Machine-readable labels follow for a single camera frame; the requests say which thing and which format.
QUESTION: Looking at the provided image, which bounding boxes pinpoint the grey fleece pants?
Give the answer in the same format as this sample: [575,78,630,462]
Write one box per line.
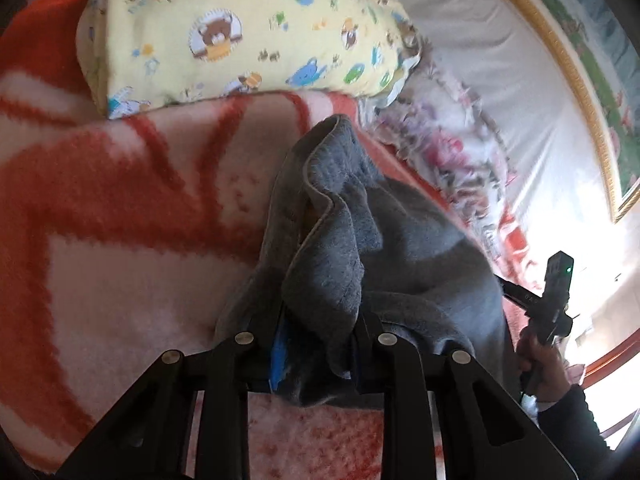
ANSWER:
[214,115,520,409]

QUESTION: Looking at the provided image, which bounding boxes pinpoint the right forearm dark sleeve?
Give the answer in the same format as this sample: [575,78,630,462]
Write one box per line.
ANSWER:
[538,385,613,479]

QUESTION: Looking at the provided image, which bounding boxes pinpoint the floral print pillow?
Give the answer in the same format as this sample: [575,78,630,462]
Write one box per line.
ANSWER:
[357,56,522,271]

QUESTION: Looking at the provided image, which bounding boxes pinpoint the person's right hand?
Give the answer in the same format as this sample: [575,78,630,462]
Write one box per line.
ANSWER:
[516,327,570,403]

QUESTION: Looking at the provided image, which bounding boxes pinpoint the yellow cartoon print pillow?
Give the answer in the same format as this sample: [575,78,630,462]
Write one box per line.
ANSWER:
[76,0,422,119]

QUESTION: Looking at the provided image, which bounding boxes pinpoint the orange and white blanket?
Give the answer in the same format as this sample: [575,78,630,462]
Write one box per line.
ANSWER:
[0,0,539,480]

